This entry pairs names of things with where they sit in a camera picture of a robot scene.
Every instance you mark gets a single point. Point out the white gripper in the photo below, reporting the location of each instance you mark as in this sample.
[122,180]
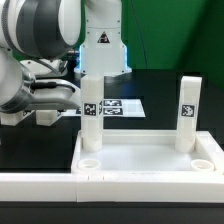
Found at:
[53,94]

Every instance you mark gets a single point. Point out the white desk top tray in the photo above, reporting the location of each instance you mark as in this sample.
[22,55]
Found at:
[148,151]

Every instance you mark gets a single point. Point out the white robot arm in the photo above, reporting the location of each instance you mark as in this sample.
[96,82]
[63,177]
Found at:
[48,29]

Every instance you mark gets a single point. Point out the white marker sheet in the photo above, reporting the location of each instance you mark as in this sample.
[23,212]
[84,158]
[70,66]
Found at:
[123,108]

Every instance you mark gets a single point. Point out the white front fence bar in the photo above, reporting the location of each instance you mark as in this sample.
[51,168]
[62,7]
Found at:
[191,187]

